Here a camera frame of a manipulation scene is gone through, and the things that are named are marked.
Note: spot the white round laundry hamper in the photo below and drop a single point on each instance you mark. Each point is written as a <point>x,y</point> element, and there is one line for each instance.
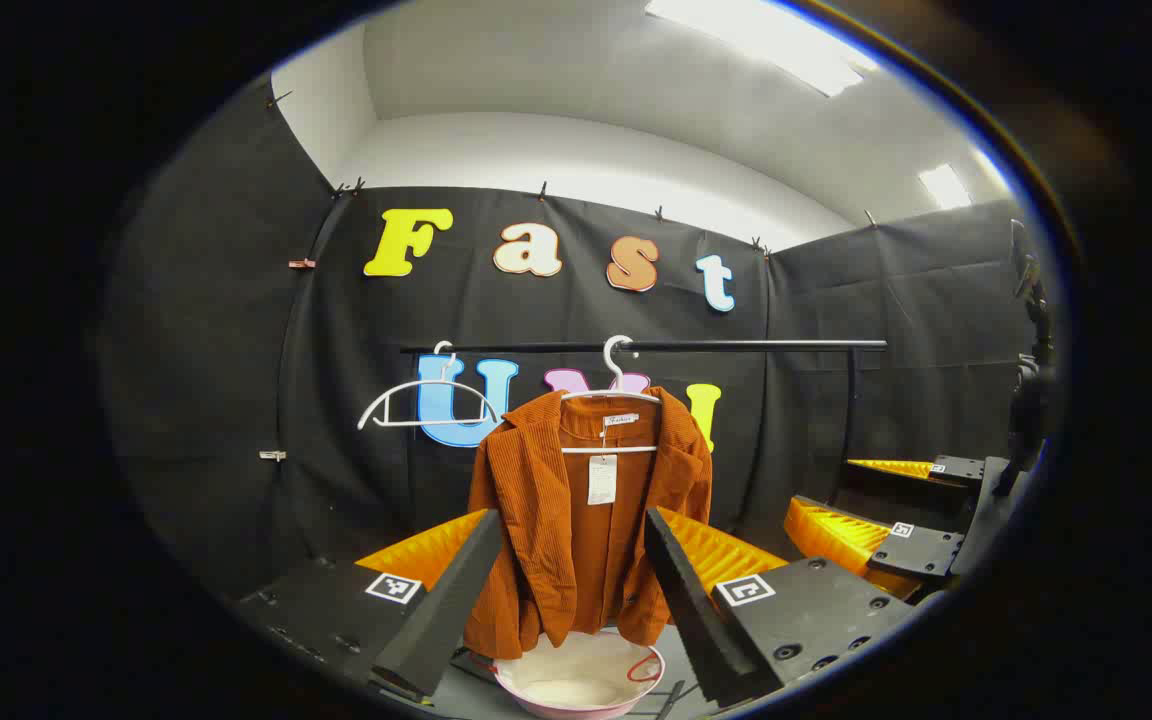
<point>576,670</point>

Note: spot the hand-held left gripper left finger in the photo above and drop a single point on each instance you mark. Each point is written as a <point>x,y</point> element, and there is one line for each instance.
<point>441,610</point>

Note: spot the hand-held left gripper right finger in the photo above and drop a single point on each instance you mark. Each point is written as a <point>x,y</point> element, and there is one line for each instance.
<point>701,620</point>

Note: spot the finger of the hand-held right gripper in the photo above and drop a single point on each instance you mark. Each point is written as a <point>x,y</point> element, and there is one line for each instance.
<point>956,470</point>
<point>921,555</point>

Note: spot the large ceiling light panel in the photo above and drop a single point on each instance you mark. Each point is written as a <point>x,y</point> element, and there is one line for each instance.
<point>766,40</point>

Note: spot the white plastic clothes hanger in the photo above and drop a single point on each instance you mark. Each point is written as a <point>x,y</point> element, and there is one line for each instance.
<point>596,394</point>
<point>436,423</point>

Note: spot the small ceiling light panel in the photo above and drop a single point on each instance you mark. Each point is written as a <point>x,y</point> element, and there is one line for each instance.
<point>944,186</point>

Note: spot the black backdrop cloth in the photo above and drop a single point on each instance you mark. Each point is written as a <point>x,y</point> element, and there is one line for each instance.
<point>836,300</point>

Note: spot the black metal clothes rack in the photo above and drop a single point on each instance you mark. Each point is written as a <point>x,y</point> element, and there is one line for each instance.
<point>756,345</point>

